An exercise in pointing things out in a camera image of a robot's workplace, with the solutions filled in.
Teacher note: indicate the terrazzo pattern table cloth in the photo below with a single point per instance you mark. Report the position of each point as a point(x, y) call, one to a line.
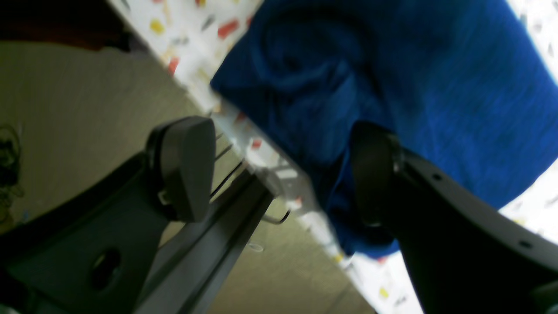
point(192, 37)

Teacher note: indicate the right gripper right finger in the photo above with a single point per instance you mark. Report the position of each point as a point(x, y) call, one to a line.
point(462, 256)

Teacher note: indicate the dark blue t-shirt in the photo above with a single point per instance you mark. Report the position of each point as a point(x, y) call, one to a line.
point(459, 82)

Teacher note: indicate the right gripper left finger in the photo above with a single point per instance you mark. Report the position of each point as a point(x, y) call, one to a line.
point(92, 254)

